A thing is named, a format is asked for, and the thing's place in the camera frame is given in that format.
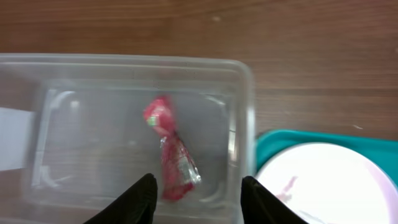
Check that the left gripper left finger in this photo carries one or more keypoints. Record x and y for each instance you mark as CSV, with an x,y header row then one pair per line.
x,y
135,206

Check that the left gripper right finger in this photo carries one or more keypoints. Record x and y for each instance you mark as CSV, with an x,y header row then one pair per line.
x,y
259,206

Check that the red snack wrapper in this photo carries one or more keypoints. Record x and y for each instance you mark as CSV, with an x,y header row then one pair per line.
x,y
179,172

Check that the teal serving tray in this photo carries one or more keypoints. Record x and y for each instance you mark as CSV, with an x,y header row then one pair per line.
x,y
382,152

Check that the large white plate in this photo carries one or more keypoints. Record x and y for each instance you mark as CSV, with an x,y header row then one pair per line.
x,y
327,183

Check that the clear plastic bin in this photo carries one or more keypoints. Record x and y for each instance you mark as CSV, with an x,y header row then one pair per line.
x,y
73,135

